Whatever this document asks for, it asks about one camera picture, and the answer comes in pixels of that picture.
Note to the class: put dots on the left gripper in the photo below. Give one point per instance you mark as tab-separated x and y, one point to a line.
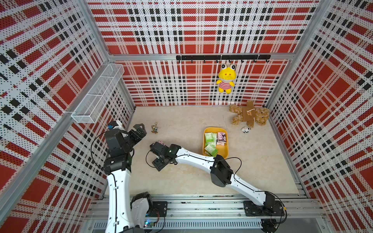
142	133

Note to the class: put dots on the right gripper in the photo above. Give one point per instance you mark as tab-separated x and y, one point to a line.
156	163

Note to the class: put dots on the green tissue pack bottom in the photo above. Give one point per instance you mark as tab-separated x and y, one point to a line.
212	151

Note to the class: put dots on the green tissue pack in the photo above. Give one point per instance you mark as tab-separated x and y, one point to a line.
210	144
212	151
210	138

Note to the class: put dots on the yellow plastic storage box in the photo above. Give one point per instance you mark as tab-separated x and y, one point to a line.
223	149

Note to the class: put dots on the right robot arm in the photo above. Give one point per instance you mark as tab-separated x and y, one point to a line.
221	175

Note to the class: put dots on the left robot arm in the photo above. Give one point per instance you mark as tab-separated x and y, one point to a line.
122	217

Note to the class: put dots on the green circuit board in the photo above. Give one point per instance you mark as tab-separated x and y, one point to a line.
149	224

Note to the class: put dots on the small white spotted toy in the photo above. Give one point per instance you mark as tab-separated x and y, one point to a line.
245	130

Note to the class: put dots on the brown teddy bear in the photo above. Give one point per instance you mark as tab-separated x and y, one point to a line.
249	114

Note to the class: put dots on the yellow frog plush toy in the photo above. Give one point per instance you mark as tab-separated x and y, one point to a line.
226	76

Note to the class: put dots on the small keychain charm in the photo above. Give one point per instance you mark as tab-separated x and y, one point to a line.
154	128

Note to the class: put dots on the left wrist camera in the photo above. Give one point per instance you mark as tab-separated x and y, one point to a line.
116	125

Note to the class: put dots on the white wire mesh basket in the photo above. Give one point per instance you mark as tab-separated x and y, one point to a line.
90	108

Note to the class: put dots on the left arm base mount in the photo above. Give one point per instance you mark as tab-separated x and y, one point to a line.
158	209

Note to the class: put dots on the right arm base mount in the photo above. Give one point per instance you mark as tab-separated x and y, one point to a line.
253	210

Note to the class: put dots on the black hook rail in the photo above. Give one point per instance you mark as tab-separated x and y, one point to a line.
253	57

